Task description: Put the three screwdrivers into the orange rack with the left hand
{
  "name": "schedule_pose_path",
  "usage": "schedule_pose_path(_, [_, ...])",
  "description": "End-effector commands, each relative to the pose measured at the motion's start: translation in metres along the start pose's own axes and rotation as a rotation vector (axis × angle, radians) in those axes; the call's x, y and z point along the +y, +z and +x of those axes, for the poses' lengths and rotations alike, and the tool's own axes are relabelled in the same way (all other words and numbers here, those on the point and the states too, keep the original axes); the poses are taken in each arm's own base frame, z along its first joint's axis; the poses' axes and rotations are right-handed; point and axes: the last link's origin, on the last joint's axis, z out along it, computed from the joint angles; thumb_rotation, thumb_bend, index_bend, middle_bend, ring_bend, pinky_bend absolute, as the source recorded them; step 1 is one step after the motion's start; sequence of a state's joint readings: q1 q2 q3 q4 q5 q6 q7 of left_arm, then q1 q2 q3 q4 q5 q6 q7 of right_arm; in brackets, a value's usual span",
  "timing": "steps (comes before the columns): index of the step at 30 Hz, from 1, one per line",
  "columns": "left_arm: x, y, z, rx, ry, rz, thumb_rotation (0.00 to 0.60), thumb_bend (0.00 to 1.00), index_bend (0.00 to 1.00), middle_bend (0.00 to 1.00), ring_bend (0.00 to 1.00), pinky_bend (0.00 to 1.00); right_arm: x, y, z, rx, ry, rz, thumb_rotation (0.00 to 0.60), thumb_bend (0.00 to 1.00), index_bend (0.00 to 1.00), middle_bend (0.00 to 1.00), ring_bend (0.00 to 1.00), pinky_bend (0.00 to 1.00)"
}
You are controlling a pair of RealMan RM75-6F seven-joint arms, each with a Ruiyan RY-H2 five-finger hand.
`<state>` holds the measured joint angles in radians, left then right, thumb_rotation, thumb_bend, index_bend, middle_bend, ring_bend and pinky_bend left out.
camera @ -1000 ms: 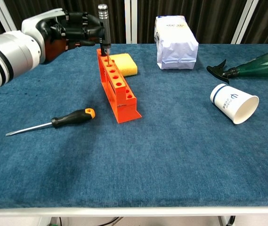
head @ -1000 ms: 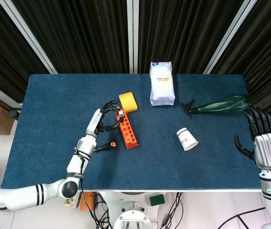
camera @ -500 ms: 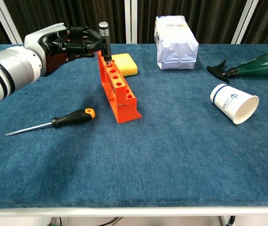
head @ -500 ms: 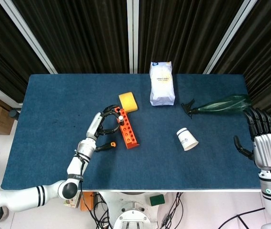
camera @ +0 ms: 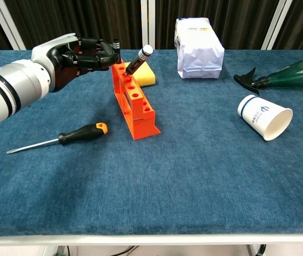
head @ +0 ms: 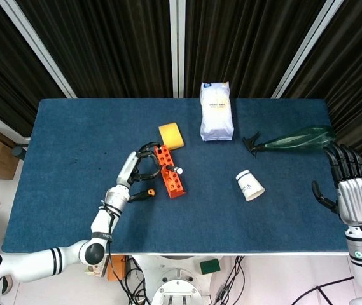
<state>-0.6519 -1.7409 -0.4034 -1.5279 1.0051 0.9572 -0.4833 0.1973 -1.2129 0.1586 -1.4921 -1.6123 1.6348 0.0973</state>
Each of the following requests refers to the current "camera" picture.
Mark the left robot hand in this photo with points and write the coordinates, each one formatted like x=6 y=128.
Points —
x=68 y=61

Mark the short black screwdriver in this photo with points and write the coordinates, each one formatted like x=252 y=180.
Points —
x=116 y=44

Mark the black orange-capped screwdriver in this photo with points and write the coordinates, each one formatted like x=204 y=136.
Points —
x=84 y=132

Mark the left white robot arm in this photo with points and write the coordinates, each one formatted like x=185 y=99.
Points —
x=7 y=88

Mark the orange tool holder rack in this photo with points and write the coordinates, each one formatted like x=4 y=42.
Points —
x=140 y=128

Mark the yellow sponge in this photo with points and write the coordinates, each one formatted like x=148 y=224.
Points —
x=147 y=76

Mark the white paper bag package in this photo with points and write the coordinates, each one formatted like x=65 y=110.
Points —
x=199 y=53

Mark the blue table mat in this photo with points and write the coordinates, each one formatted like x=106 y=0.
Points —
x=167 y=173

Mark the white paper cup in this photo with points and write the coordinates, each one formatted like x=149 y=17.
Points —
x=257 y=114

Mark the green spray bottle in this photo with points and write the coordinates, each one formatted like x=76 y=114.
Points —
x=295 y=74

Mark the white frame post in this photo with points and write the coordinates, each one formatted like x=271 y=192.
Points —
x=276 y=24
x=7 y=24
x=147 y=24

